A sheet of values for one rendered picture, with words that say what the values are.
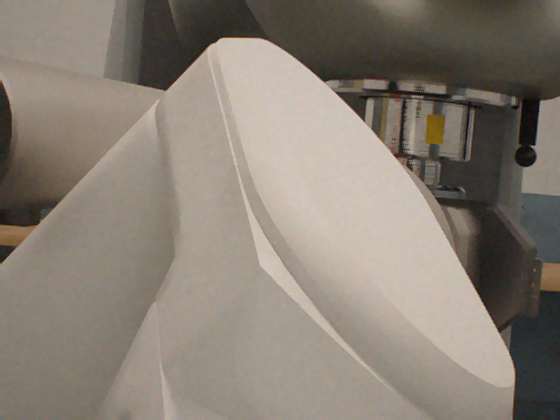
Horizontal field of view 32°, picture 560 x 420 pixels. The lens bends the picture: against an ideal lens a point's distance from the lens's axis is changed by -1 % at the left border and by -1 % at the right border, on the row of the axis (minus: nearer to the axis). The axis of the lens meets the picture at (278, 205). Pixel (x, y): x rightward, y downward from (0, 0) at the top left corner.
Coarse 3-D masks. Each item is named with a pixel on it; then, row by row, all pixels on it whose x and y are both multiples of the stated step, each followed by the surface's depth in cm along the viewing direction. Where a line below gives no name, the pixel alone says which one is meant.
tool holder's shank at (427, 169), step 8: (400, 160) 43; (408, 160) 43; (416, 160) 43; (424, 160) 42; (432, 160) 42; (440, 160) 42; (448, 160) 43; (408, 168) 43; (416, 168) 42; (424, 168) 43; (432, 168) 43; (424, 176) 43; (432, 176) 43
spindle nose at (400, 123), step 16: (368, 96) 43; (384, 96) 42; (368, 112) 43; (384, 112) 42; (400, 112) 41; (416, 112) 41; (432, 112) 41; (448, 112) 41; (464, 112) 42; (384, 128) 42; (400, 128) 41; (416, 128) 41; (448, 128) 41; (464, 128) 42; (384, 144) 42; (400, 144) 41; (416, 144) 41; (432, 144) 41; (448, 144) 41; (464, 144) 42; (464, 160) 42
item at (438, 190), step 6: (426, 186) 41; (432, 186) 42; (438, 186) 42; (444, 186) 42; (450, 186) 42; (456, 186) 43; (432, 192) 41; (438, 192) 42; (444, 192) 42; (450, 192) 42; (456, 192) 42; (462, 192) 43
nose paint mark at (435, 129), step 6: (432, 120) 41; (438, 120) 41; (444, 120) 41; (432, 126) 41; (438, 126) 41; (444, 126) 41; (426, 132) 41; (432, 132) 41; (438, 132) 41; (444, 132) 41; (426, 138) 41; (432, 138) 41; (438, 138) 41
